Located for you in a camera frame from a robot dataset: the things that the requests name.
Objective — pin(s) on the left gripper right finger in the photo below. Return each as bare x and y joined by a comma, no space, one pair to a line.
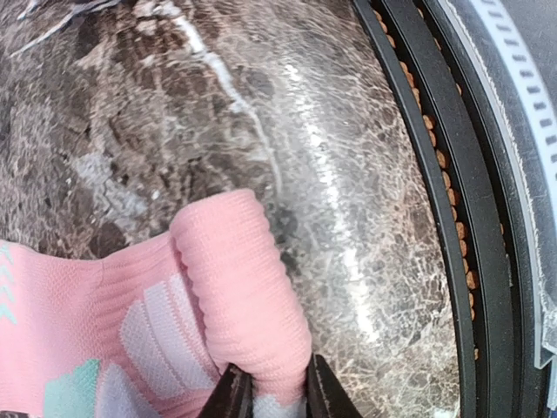
325,395

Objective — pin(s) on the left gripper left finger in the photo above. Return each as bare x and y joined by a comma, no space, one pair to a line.
232,397

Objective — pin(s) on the pink patterned sock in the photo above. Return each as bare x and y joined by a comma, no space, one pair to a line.
148,331

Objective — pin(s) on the white slotted cable duct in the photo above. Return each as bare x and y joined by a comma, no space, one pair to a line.
526,78

